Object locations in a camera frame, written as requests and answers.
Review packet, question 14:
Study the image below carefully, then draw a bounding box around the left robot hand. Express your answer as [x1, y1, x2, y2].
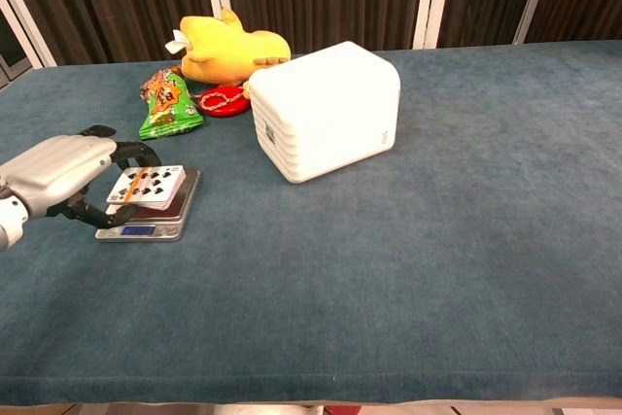
[0, 125, 162, 231]

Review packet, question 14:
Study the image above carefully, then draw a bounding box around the playing cards deck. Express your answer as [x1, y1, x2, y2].
[105, 164, 189, 212]

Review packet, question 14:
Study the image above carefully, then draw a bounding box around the small digital scale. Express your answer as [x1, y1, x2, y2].
[94, 166, 202, 243]

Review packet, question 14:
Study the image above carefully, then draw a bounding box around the green snack bag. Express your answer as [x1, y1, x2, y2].
[138, 73, 204, 141]

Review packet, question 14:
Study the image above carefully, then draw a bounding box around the brown snack packet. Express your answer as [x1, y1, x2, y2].
[139, 64, 184, 101]

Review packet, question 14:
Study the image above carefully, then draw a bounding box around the yellow plush toy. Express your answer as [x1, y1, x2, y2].
[164, 7, 293, 86]

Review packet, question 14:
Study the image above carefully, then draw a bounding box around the white ribbed plastic box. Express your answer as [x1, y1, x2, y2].
[247, 40, 402, 186]

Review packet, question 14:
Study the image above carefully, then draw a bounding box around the blue table cloth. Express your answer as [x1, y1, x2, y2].
[0, 40, 622, 409]

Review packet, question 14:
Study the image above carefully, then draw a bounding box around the red disc with rope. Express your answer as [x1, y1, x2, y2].
[197, 85, 253, 119]

